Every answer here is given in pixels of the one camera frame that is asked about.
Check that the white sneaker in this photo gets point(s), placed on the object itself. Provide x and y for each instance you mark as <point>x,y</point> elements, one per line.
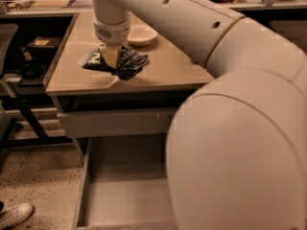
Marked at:
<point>16,215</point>

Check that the black bottle on shelf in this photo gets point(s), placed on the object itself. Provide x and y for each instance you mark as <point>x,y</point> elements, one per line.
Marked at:
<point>32,68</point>

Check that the black office chair left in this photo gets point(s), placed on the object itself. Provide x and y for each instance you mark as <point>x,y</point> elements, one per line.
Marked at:
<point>7,32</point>

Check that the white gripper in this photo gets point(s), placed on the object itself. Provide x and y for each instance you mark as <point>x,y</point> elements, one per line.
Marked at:
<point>112,34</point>

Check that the blue chip bag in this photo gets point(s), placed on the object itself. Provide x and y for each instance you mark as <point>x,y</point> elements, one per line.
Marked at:
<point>129,64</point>

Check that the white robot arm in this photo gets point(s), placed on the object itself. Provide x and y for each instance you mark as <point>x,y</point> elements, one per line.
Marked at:
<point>236,148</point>

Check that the closed top drawer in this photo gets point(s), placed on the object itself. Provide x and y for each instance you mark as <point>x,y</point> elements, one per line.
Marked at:
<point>116,122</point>

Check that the black box on shelf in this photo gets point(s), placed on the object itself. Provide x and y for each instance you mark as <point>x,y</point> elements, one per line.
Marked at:
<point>44,48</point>

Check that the grey drawer cabinet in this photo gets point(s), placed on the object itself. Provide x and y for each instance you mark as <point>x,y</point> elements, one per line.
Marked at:
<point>165,82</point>

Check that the white paper bowl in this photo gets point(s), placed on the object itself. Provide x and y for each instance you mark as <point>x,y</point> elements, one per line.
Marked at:
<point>141,35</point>

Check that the open middle drawer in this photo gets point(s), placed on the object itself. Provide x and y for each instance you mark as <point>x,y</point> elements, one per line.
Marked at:
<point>124,185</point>

